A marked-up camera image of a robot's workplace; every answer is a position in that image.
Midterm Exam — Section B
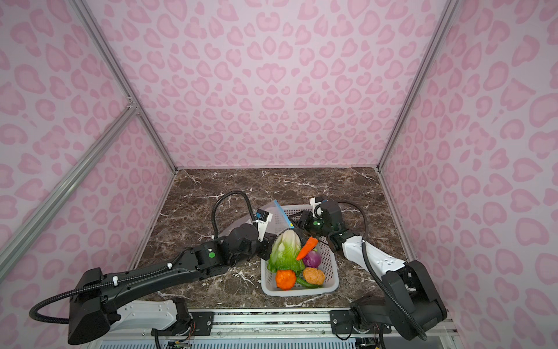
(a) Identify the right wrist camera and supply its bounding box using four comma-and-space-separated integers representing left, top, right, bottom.
310, 196, 327, 219

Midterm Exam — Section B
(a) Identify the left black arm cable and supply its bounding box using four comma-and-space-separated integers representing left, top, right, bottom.
211, 190, 257, 240

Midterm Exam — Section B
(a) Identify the white plastic basket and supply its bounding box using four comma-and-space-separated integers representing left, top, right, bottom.
261, 202, 339, 298

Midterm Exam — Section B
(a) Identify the orange toy tomato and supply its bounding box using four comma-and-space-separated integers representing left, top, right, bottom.
276, 270, 297, 291

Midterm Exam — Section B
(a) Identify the green white toy cabbage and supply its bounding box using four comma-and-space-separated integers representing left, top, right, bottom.
267, 230, 305, 274

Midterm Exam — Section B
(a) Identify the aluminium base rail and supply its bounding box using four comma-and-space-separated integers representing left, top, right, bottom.
87, 308, 463, 348

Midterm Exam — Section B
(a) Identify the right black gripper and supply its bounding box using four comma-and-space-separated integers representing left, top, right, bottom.
287, 210, 333, 238

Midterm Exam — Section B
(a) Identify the purple toy onion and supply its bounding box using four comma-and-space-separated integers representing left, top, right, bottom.
303, 250, 322, 268

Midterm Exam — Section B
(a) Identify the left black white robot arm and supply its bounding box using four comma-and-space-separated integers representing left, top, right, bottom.
68, 223, 277, 346

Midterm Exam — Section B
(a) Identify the clear zip top bag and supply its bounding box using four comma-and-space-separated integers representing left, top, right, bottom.
212, 197, 293, 246

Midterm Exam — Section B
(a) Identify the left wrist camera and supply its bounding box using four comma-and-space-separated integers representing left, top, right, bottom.
253, 209, 273, 242

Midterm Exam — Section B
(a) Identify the orange toy carrot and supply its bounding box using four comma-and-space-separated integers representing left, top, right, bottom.
296, 237, 320, 260

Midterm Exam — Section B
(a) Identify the green toy pepper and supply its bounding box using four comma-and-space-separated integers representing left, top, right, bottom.
296, 277, 321, 289

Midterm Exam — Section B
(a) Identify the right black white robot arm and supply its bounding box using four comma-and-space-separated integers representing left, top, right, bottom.
294, 196, 448, 345

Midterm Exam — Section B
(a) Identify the brown toy potato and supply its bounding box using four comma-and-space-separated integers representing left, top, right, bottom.
303, 268, 325, 286

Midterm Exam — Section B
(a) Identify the aluminium frame strut left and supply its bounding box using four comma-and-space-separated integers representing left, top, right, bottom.
1, 103, 137, 280

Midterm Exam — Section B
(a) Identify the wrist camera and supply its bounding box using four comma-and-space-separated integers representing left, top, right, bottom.
310, 196, 327, 219
253, 209, 273, 242

